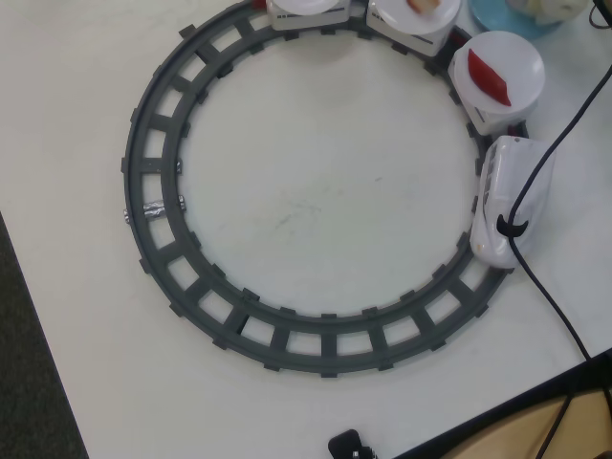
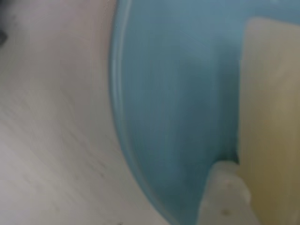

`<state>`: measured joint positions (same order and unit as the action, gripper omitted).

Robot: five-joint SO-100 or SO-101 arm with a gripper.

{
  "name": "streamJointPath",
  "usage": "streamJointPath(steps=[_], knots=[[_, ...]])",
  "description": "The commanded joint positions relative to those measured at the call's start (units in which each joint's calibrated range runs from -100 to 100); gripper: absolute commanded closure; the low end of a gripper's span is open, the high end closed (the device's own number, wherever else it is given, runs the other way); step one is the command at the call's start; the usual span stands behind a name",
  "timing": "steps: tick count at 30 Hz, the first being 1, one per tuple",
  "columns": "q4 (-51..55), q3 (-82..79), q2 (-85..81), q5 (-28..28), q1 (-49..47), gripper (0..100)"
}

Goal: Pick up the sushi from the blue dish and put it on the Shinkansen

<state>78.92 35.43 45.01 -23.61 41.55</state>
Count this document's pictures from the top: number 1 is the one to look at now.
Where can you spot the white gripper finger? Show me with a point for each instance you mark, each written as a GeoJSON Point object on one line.
{"type": "Point", "coordinates": [559, 9]}

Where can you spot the beige sushi piece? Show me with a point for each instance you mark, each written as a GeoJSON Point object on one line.
{"type": "Point", "coordinates": [518, 5]}

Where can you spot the light blue round dish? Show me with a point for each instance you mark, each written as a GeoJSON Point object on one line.
{"type": "Point", "coordinates": [492, 19]}

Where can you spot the red tuna sushi piece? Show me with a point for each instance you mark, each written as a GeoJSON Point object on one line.
{"type": "Point", "coordinates": [487, 79]}

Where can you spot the shrimp sushi piece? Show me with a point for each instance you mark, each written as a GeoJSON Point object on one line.
{"type": "Point", "coordinates": [423, 4]}

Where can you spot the white Shinkansen toy locomotive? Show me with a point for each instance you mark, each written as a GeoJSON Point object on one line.
{"type": "Point", "coordinates": [507, 162]}

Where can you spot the small silver foil tab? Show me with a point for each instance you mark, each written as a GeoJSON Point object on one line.
{"type": "Point", "coordinates": [182, 202]}
{"type": "Point", "coordinates": [125, 216]}

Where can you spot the grey circular toy train track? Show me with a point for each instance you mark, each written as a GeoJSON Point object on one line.
{"type": "Point", "coordinates": [329, 365]}

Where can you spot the crumpled silver foil piece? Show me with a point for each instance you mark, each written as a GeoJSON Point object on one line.
{"type": "Point", "coordinates": [154, 210]}

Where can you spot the black clamp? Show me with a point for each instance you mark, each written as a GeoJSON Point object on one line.
{"type": "Point", "coordinates": [346, 442]}

